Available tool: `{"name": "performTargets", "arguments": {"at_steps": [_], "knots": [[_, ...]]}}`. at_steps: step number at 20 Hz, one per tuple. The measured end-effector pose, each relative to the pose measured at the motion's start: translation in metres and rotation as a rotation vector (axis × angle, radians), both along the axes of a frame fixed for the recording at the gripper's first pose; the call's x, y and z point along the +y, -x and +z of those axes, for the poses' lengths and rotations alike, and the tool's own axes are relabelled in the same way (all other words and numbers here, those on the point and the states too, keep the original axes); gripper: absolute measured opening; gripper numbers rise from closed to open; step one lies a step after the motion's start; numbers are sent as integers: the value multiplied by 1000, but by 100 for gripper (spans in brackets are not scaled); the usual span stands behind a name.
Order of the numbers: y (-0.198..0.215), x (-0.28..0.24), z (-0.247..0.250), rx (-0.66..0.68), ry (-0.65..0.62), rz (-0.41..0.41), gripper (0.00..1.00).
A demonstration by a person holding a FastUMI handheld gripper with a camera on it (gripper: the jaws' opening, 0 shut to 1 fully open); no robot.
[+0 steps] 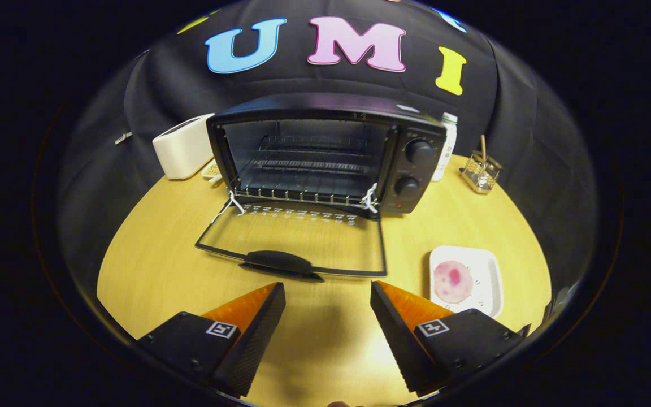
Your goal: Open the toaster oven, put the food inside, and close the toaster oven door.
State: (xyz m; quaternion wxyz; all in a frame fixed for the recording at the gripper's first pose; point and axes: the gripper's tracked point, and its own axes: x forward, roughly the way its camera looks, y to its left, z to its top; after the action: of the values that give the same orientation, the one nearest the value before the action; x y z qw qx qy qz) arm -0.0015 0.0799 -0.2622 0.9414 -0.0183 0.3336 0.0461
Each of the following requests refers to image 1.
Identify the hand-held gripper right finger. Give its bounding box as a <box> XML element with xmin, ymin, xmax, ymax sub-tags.
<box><xmin>371</xmin><ymin>280</ymin><xmax>531</xmax><ymax>396</ymax></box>

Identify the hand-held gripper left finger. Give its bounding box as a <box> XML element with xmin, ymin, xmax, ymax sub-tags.
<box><xmin>136</xmin><ymin>282</ymin><xmax>287</xmax><ymax>397</ymax></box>

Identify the pink ham slice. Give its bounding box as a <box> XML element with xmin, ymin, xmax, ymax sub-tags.
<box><xmin>433</xmin><ymin>261</ymin><xmax>474</xmax><ymax>304</ymax></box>

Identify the white square plate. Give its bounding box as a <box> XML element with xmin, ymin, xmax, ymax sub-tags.
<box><xmin>429</xmin><ymin>245</ymin><xmax>504</xmax><ymax>319</ymax></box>

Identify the black toaster oven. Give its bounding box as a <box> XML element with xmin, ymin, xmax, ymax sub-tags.
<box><xmin>194</xmin><ymin>93</ymin><xmax>448</xmax><ymax>282</ymax></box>

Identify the white bread toaster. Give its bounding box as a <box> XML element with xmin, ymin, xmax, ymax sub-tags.
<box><xmin>152</xmin><ymin>113</ymin><xmax>215</xmax><ymax>180</ymax></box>

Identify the white plastic bottle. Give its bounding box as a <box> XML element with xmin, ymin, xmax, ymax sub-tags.
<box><xmin>432</xmin><ymin>112</ymin><xmax>458</xmax><ymax>183</ymax></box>

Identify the black backdrop cloth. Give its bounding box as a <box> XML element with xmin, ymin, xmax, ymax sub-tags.
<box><xmin>57</xmin><ymin>0</ymin><xmax>597</xmax><ymax>283</ymax></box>

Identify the wire mesh holder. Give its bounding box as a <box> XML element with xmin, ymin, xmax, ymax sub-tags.
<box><xmin>460</xmin><ymin>150</ymin><xmax>503</xmax><ymax>195</ymax></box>

